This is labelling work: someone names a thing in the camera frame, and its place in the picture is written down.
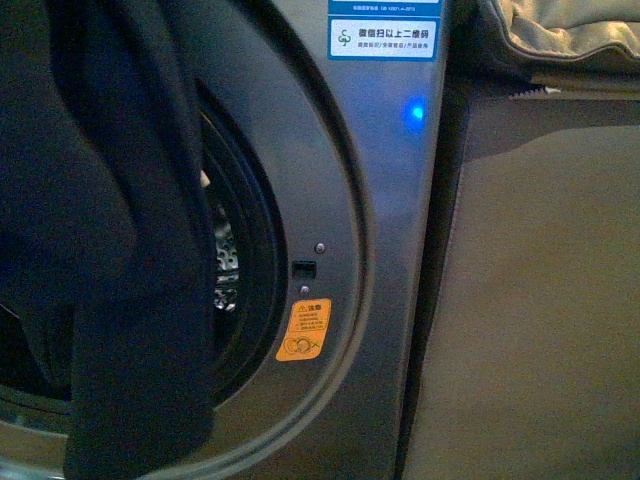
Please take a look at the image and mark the dark navy garment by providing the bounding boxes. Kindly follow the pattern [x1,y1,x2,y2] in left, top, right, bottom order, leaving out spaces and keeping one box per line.
[1,1,216,479]

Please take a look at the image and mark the steel washing drum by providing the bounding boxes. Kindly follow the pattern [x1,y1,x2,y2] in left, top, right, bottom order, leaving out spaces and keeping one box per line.
[200,113,240,313]

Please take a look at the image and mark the grey front-load washing machine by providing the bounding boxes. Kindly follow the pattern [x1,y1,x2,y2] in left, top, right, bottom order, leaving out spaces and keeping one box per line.
[1,1,448,479]

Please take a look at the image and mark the orange warning sticker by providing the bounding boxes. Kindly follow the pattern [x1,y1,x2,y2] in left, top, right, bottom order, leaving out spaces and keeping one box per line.
[275,298,332,362]

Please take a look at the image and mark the blue white energy label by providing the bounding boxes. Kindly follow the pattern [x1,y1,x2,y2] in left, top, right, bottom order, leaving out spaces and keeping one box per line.
[327,0,443,62]

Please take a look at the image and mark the grey sofa side panel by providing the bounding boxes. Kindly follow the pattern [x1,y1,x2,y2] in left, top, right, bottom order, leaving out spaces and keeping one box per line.
[402,87,639,479]

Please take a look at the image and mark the beige sofa cushion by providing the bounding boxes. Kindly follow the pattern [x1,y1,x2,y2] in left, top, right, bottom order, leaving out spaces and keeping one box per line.
[473,1,639,82]

